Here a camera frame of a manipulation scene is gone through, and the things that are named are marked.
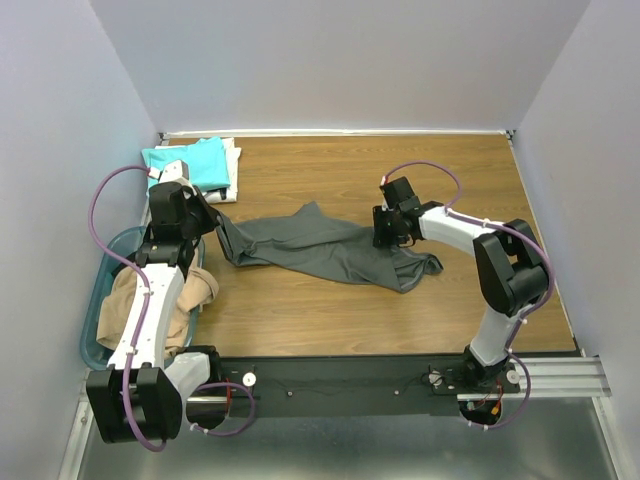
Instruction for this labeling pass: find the white folded t-shirt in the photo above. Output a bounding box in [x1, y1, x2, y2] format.
[142, 137, 241, 203]

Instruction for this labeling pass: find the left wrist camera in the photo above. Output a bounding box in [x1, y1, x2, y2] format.
[147, 160, 190, 186]

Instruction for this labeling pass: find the dark grey t-shirt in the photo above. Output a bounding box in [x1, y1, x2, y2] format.
[216, 202, 444, 293]

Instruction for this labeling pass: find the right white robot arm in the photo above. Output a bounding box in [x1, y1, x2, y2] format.
[373, 177, 552, 392]

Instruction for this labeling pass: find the beige crumpled t-shirt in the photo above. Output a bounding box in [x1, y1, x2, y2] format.
[96, 266, 219, 359]

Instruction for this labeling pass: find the aluminium frame rail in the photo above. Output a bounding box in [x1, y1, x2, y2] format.
[79, 357, 612, 401]

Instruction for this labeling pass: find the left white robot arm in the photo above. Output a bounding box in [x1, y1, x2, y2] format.
[86, 180, 222, 452]

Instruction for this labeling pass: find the teal folded t-shirt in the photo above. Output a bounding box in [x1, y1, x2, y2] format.
[142, 137, 231, 191]

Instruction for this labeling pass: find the teal plastic bin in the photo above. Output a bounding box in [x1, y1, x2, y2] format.
[79, 225, 207, 374]

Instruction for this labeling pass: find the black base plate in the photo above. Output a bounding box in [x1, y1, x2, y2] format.
[186, 354, 520, 428]

